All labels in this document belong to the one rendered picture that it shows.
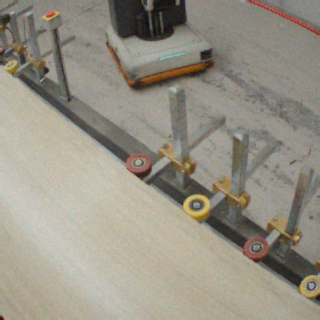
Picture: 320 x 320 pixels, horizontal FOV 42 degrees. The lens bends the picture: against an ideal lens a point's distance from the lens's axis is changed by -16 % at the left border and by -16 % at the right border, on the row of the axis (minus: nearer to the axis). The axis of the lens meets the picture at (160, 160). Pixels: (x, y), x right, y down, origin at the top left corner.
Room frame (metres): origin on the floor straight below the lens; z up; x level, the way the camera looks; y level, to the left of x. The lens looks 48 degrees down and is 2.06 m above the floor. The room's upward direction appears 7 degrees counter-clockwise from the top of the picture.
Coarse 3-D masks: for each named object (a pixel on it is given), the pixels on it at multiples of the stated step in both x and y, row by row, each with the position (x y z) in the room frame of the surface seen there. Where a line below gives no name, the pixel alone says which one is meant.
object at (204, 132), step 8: (216, 120) 1.27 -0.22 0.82; (224, 120) 1.29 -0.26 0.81; (200, 128) 1.24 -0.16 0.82; (208, 128) 1.24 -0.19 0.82; (216, 128) 1.25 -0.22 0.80; (192, 136) 1.21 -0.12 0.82; (200, 136) 1.20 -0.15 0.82; (208, 136) 1.22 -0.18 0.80; (192, 144) 1.17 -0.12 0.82; (160, 160) 1.11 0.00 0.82; (168, 160) 1.11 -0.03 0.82; (152, 168) 1.08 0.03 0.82; (160, 168) 1.08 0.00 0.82; (168, 168) 1.10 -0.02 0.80; (152, 176) 1.05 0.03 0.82
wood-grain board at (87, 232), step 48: (0, 96) 1.56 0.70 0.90; (0, 144) 1.23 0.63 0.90; (48, 144) 1.18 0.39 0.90; (0, 192) 0.98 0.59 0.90; (48, 192) 0.96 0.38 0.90; (96, 192) 0.94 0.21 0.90; (144, 192) 0.92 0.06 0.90; (0, 240) 0.77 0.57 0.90; (48, 240) 0.76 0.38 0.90; (96, 240) 0.76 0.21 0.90; (144, 240) 0.74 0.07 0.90; (192, 240) 0.72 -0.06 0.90; (0, 288) 0.57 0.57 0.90; (48, 288) 0.58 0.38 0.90; (96, 288) 0.58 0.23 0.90; (144, 288) 0.57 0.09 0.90; (192, 288) 0.55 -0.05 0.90; (240, 288) 0.52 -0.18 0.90; (288, 288) 0.48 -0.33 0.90
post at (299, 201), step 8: (304, 168) 0.72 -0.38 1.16; (312, 168) 0.71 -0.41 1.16; (304, 176) 0.70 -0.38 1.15; (312, 176) 0.71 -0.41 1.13; (304, 184) 0.70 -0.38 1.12; (296, 192) 0.71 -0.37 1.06; (304, 192) 0.69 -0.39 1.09; (296, 200) 0.71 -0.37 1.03; (304, 200) 0.70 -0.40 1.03; (296, 208) 0.70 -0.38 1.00; (296, 216) 0.70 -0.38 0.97; (288, 224) 0.71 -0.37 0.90; (296, 224) 0.70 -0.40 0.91; (288, 232) 0.70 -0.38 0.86; (280, 248) 0.71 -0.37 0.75; (288, 248) 0.70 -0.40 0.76
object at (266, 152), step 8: (272, 144) 1.10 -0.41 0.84; (264, 152) 1.07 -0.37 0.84; (272, 152) 1.08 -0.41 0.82; (256, 160) 1.04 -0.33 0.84; (264, 160) 1.05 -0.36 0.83; (248, 168) 1.01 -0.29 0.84; (256, 168) 1.02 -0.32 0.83; (248, 176) 0.99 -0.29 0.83; (216, 200) 0.90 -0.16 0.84; (224, 200) 0.91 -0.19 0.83; (216, 208) 0.88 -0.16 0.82; (208, 216) 0.86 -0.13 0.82
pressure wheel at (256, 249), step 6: (252, 240) 0.68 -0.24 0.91; (258, 240) 0.68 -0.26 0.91; (264, 240) 0.67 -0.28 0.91; (246, 246) 0.66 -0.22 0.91; (252, 246) 0.66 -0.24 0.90; (258, 246) 0.65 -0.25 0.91; (264, 246) 0.65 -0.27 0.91; (246, 252) 0.64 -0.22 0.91; (252, 252) 0.64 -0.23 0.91; (258, 252) 0.63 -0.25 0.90; (264, 252) 0.63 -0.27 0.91; (252, 258) 0.62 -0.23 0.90; (258, 258) 0.61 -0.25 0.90
